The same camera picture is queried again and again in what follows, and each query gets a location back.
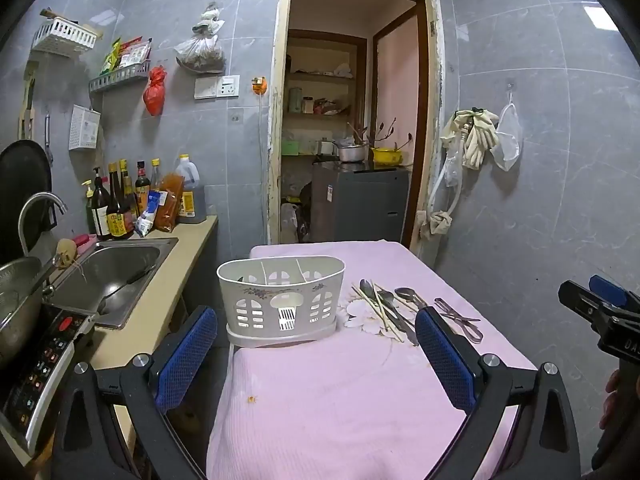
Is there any dark steel spoon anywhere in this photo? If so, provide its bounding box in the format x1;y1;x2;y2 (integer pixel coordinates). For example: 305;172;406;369
395;287;428;310

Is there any dark soy sauce bottle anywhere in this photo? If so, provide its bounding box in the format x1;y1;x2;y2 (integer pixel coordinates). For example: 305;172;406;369
106;162;134;240

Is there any induction cooker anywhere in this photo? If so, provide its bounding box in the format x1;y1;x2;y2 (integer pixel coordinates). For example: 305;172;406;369
1;304;96;457

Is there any blue white packet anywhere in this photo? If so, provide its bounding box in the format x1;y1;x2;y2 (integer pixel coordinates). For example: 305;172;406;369
134;191;160;237

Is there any white wall socket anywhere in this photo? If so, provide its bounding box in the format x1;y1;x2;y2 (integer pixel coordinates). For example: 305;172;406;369
194;75;240;100

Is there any orange spice bag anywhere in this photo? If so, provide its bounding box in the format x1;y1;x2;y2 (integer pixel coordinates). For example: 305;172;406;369
154;172;184;233

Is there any black sink brush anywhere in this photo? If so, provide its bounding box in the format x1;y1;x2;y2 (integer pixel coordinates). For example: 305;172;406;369
96;264;155;313

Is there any wooden chopstick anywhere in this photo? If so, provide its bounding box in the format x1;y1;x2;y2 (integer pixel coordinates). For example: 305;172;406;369
345;285;405;344
371;286;402;332

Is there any yellow pot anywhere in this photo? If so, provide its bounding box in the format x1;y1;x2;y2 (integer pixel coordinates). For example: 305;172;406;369
371;148;402;167

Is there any person's right hand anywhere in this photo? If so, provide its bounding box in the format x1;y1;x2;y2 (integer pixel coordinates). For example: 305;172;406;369
599;370;622;430

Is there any chrome faucet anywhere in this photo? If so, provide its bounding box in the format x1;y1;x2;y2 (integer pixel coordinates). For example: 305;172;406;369
17;192;68;256

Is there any grey refrigerator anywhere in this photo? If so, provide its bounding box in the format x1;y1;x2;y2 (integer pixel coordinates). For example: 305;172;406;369
309;162;410;243

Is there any red cap sauce bottle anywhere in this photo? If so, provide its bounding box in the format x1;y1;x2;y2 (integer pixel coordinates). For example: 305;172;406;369
134;160;151;214

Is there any large oil jug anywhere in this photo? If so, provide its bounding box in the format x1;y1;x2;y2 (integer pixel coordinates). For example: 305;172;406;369
176;154;206;224

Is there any steel pot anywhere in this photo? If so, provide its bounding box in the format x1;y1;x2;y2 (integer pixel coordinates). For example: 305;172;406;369
335;143;368;164

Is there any white wall basket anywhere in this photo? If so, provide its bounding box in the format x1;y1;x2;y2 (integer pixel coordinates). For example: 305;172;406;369
32;8;103;58

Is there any dark vinegar bottle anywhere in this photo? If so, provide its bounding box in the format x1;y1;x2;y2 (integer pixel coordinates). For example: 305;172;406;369
91;167;111;240

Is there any red plastic bag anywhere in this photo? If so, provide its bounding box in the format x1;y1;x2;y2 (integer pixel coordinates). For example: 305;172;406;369
143;65;166;116

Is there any grey wall shelf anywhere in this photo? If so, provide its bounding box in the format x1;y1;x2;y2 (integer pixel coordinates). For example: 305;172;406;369
88;60;151;93

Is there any stainless steel sink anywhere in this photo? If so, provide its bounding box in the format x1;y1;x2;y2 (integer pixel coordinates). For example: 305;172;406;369
43;237;178;330

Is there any clear hanging plastic bag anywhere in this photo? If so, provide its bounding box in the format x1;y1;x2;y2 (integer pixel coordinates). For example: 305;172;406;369
490;94;523;172

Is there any pink floral table cloth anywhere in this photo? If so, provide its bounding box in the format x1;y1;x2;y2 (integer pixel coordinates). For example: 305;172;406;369
205;240;533;479

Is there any white wall box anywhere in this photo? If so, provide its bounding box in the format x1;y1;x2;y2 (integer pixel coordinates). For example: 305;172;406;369
68;104;101;151

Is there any orange wall hook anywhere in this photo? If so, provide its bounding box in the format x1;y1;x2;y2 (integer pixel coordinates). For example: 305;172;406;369
252;76;268;96

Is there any loofah sponge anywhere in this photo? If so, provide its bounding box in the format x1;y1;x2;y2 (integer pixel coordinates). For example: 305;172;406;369
53;238;77;269

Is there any steel bowl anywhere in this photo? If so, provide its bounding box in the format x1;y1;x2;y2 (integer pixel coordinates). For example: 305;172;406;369
0;257;55;362

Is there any clear bag of dried goods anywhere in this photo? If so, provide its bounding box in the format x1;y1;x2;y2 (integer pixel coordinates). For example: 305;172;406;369
174;2;226;75

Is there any white plastic utensil caddy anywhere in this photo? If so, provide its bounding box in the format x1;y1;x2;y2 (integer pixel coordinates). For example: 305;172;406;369
217;256;346;348

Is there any black wok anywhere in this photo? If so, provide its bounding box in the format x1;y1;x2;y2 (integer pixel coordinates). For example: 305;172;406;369
1;140;52;264

